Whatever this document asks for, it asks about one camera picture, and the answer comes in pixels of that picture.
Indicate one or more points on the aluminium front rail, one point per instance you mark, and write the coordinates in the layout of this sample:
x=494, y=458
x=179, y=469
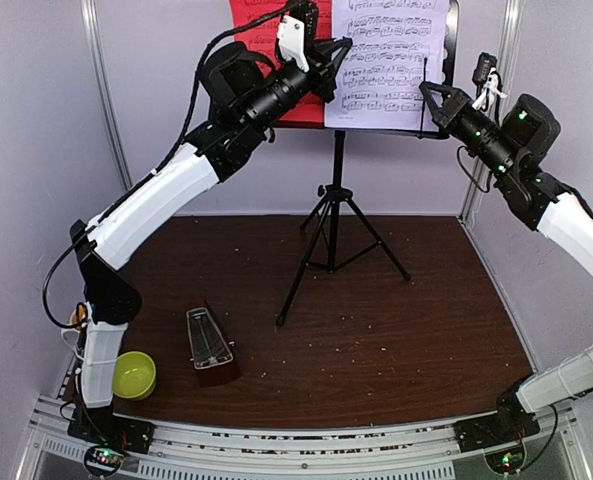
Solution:
x=423, y=450

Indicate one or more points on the right aluminium frame post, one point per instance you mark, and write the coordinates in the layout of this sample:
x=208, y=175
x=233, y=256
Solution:
x=506, y=56

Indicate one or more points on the white sheet music page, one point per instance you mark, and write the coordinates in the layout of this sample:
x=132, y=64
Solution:
x=396, y=45

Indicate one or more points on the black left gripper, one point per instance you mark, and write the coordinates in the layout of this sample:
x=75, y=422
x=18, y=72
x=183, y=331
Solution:
x=320, y=54

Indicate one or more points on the patterned mug yellow inside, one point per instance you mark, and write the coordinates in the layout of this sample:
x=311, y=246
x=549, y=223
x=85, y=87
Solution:
x=72, y=335

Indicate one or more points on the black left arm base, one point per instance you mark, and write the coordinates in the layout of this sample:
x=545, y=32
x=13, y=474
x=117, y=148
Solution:
x=120, y=433

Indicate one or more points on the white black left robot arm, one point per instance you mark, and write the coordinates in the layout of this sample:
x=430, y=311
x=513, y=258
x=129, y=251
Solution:
x=245, y=104

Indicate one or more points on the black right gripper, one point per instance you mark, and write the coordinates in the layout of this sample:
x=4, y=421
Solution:
x=449, y=112

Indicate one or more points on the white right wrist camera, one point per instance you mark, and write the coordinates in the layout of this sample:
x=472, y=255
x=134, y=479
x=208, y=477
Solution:
x=488, y=82

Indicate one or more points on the lime green bowl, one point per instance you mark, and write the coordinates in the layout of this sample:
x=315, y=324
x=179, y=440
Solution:
x=135, y=376

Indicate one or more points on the black perforated music stand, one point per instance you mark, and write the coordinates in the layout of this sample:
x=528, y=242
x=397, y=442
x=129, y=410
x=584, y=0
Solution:
x=332, y=196

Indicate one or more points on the red sheet music page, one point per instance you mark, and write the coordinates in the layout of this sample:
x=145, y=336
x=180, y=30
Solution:
x=309, y=113

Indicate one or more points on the left aluminium frame post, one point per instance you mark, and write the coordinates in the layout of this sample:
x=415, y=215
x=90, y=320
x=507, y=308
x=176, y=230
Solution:
x=95, y=46

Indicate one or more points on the brown wooden metronome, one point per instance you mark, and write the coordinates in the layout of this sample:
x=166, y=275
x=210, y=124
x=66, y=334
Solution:
x=212, y=354

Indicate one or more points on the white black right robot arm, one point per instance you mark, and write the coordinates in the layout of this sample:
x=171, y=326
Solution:
x=513, y=151

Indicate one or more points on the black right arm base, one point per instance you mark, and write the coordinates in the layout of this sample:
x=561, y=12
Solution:
x=510, y=423

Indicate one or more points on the aluminium frame post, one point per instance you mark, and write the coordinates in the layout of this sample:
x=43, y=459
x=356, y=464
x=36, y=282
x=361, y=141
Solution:
x=95, y=46
x=506, y=56

